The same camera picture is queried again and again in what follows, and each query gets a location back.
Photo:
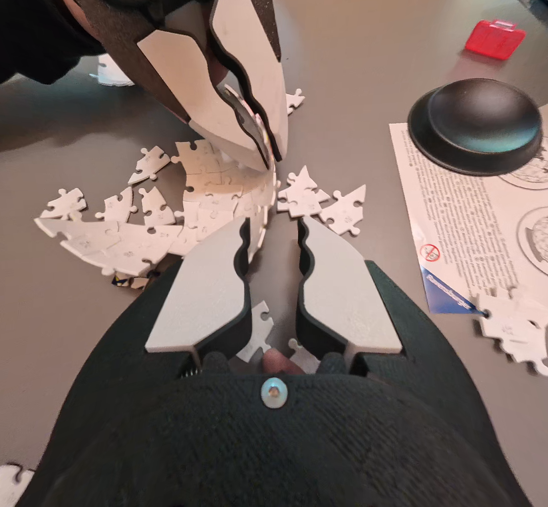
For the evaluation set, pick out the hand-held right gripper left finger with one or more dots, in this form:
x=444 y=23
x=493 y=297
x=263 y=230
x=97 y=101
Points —
x=201 y=297

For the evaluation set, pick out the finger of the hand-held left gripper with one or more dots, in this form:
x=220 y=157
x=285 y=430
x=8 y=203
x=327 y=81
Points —
x=252 y=44
x=188 y=83

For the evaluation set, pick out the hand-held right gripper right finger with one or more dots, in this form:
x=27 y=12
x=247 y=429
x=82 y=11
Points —
x=346 y=297

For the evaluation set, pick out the assembled curved puzzle section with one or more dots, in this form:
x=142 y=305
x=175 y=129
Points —
x=205 y=181

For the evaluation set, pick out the white puzzle pieces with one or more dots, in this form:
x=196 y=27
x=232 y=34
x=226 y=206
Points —
x=299 y=192

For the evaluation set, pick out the person's left forearm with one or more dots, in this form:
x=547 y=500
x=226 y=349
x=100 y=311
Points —
x=30 y=23

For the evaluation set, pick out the blue and white puzzle piece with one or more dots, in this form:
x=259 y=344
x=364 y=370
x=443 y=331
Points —
x=120 y=280

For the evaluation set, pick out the person's right hand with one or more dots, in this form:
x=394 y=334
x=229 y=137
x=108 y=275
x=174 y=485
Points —
x=278 y=363

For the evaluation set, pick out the printed instruction leaflet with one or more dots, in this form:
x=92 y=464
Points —
x=454 y=215

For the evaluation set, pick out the black round display stand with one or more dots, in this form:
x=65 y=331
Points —
x=475 y=121

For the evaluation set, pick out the small red plastic case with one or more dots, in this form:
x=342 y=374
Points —
x=492 y=40

